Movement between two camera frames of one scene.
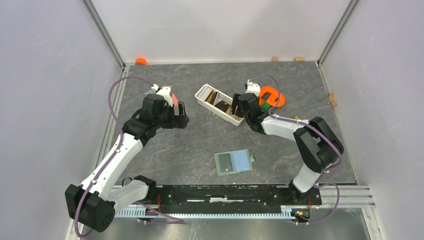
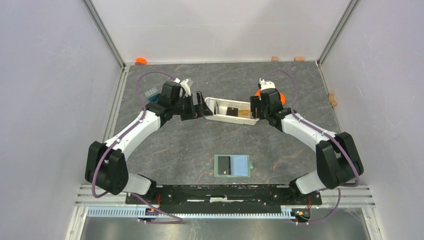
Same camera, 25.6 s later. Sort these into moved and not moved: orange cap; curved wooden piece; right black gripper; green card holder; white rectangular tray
Moved: green card holder; white rectangular tray; right black gripper
Not moved: orange cap; curved wooden piece
